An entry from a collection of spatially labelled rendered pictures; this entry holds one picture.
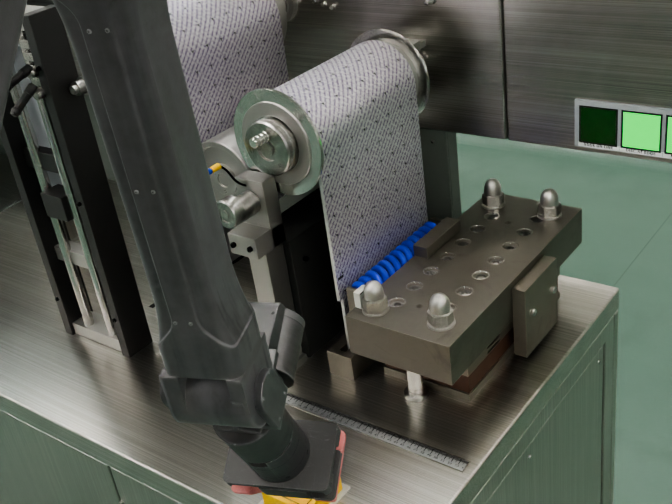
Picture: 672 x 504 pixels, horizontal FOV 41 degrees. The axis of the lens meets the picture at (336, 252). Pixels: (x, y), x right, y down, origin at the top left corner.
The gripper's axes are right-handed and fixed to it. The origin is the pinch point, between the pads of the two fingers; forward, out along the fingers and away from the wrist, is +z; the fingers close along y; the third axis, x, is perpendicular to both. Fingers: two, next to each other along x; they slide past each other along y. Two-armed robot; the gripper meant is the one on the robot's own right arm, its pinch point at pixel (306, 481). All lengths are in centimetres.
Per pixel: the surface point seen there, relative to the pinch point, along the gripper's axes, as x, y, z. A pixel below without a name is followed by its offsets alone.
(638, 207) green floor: -177, -43, 221
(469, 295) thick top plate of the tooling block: -32.1, -11.7, 20.1
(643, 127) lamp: -55, -34, 15
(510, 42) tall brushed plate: -67, -16, 10
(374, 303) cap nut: -28.2, -0.1, 15.7
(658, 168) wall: -207, -52, 237
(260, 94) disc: -47.4, 13.4, -4.0
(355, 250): -37.5, 4.4, 17.9
